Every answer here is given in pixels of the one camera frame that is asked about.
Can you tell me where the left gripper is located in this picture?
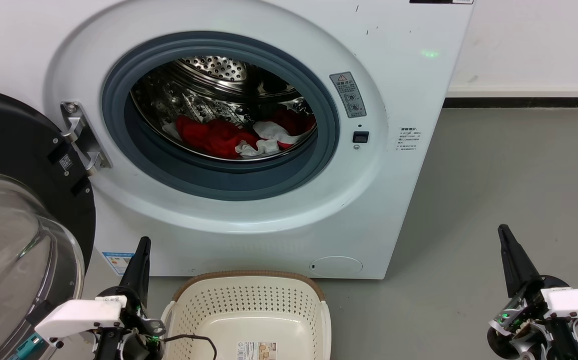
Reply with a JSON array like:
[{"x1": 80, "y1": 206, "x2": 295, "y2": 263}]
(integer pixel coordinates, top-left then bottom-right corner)
[{"x1": 94, "y1": 236, "x2": 167, "y2": 360}]

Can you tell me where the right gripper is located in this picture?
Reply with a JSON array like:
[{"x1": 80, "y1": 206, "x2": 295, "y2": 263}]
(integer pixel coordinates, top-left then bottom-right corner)
[{"x1": 487, "y1": 224, "x2": 578, "y2": 360}]

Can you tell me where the cream plastic laundry basket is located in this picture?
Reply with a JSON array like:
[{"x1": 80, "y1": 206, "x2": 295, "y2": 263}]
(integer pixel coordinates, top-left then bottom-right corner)
[{"x1": 160, "y1": 270, "x2": 332, "y2": 360}]

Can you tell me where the printed product label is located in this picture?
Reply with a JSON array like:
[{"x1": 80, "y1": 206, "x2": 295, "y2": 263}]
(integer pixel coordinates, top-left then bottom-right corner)
[{"x1": 237, "y1": 341, "x2": 277, "y2": 360}]

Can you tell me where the black round washer door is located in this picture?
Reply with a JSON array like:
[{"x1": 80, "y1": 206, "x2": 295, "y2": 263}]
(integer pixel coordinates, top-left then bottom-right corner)
[{"x1": 0, "y1": 86, "x2": 97, "y2": 360}]

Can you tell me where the steel washing machine drum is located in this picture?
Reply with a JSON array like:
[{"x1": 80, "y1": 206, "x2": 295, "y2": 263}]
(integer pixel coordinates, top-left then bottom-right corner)
[{"x1": 130, "y1": 55, "x2": 318, "y2": 162}]

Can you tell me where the blue energy label sticker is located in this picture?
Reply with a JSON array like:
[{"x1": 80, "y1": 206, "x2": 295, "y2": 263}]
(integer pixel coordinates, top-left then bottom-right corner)
[{"x1": 102, "y1": 251, "x2": 135, "y2": 276}]

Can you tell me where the grey rubber door gasket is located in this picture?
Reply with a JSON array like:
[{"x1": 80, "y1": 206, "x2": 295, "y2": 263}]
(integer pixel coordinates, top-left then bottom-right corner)
[{"x1": 101, "y1": 31, "x2": 340, "y2": 202}]

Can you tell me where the white front-load washing machine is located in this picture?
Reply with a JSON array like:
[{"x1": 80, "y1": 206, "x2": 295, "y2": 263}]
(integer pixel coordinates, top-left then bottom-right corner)
[{"x1": 0, "y1": 0, "x2": 475, "y2": 280}]

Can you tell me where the chrome door hinge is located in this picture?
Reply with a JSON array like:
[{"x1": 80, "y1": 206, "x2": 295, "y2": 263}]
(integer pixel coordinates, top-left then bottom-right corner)
[{"x1": 60, "y1": 101, "x2": 113, "y2": 177}]

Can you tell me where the red garment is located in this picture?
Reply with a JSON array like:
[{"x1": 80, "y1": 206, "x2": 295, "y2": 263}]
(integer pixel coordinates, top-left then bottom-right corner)
[{"x1": 175, "y1": 107, "x2": 317, "y2": 160}]

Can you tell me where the white text label sticker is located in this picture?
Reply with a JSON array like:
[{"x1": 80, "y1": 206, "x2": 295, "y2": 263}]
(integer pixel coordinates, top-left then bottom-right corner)
[{"x1": 396, "y1": 126, "x2": 423, "y2": 152}]

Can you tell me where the white cloth piece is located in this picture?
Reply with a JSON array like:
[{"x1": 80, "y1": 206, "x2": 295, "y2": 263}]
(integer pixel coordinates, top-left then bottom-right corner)
[
  {"x1": 253, "y1": 121, "x2": 300, "y2": 146},
  {"x1": 235, "y1": 139, "x2": 280, "y2": 159}
]

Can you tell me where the round filter cover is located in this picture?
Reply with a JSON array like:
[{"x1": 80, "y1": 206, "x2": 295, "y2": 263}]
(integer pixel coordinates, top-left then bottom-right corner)
[{"x1": 310, "y1": 256, "x2": 363, "y2": 277}]

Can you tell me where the grey warning sticker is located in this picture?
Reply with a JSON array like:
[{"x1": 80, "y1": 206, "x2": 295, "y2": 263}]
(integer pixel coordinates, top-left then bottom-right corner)
[{"x1": 329, "y1": 71, "x2": 367, "y2": 119}]

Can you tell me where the thin black cable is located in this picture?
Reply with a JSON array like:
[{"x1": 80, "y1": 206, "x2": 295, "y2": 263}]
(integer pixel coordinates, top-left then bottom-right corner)
[{"x1": 163, "y1": 333, "x2": 218, "y2": 360}]

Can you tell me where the black wall baseboard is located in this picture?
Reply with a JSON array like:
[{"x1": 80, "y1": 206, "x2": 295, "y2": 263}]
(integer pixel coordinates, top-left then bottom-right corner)
[{"x1": 443, "y1": 96, "x2": 578, "y2": 109}]

